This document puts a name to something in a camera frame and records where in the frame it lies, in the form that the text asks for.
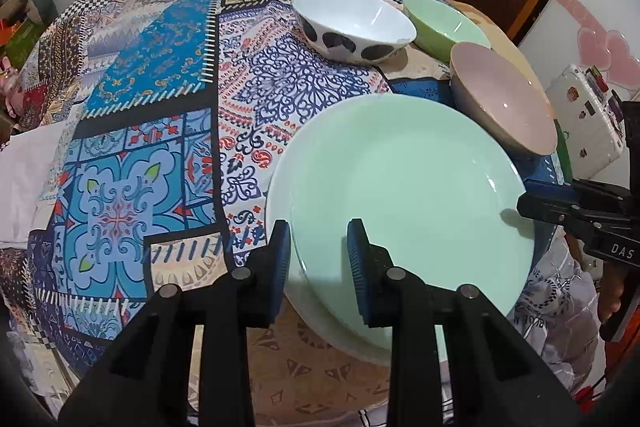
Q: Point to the white bowl with black spots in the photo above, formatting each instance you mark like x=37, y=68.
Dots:
x=350, y=14

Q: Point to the green box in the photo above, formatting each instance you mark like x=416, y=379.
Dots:
x=20, y=39

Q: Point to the pink bowl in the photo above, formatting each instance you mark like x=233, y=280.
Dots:
x=500, y=92

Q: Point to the light green plate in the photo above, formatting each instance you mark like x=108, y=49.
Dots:
x=400, y=187

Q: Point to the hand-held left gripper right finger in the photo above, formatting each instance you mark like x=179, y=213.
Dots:
x=357, y=267

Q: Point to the white cloth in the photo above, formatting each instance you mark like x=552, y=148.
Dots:
x=25, y=177

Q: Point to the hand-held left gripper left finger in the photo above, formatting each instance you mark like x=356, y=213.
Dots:
x=280, y=267

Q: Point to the white printed quilted garment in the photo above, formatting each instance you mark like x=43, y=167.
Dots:
x=560, y=307

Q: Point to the patchwork printed blanket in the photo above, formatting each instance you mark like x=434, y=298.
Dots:
x=150, y=82

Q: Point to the light green bowl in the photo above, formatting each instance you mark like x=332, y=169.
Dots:
x=440, y=24

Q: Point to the white appliance with stickers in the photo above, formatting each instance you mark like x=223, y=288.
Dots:
x=580, y=117

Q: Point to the white door with pink decals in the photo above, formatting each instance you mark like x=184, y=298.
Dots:
x=595, y=22

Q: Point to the pink bunny toy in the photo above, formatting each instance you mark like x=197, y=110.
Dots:
x=7, y=82

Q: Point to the person's right hand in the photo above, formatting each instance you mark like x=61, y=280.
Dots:
x=612, y=299

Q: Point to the white plate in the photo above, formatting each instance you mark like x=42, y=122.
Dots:
x=340, y=343

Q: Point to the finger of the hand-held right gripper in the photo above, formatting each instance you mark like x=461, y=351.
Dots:
x=545, y=207
x=550, y=186

